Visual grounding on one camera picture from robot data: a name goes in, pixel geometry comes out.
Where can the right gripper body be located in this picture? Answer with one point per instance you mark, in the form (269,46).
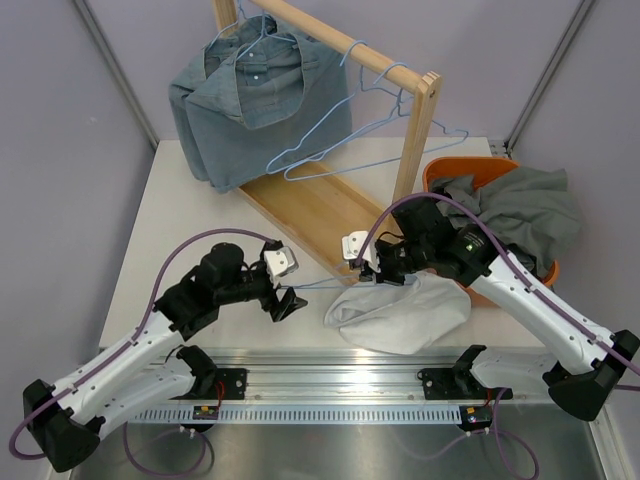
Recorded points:
(393,266)

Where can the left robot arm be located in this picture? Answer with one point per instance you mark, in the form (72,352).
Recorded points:
(155,361)

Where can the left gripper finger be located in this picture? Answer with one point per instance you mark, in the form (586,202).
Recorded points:
(287,307)
(286,296)

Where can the light blue denim garment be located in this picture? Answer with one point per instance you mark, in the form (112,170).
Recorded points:
(234,114)

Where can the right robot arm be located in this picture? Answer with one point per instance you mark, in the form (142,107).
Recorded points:
(584,361)

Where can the grey pleated skirt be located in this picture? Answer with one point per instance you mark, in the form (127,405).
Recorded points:
(529,210)

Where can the white shirt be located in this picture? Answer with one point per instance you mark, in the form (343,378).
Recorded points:
(399,319)

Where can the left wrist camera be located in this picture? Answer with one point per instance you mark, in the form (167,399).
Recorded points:
(280,262)

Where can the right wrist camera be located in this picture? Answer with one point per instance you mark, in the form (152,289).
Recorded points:
(353,245)

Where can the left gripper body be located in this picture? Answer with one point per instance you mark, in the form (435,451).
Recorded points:
(271,304)

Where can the aluminium rail base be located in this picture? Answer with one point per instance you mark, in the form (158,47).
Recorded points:
(398,393)

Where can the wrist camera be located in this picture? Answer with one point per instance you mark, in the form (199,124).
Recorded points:
(280,262)
(353,245)

